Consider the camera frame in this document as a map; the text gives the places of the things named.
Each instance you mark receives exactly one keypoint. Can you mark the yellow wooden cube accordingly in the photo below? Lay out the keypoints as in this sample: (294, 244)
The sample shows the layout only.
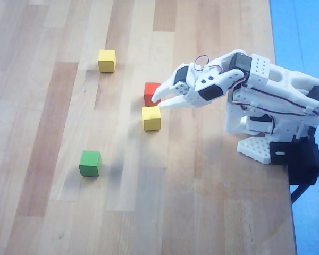
(107, 62)
(151, 119)

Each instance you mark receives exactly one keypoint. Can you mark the black metal strut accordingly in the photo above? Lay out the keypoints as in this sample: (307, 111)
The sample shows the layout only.
(299, 191)

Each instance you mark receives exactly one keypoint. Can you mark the green wooden cube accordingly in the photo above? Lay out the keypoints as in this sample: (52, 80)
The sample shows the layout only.
(90, 164)

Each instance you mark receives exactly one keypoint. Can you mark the black table clamp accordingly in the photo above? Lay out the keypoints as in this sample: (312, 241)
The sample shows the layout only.
(297, 164)

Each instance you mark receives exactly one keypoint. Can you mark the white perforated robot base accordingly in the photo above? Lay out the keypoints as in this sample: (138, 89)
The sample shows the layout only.
(255, 148)

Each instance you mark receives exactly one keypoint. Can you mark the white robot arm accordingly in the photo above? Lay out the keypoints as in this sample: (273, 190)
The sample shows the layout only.
(281, 79)

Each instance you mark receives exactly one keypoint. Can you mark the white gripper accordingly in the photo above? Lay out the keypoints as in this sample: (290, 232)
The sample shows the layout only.
(181, 87)

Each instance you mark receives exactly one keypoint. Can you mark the red wooden cube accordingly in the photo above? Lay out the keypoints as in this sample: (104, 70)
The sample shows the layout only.
(149, 93)

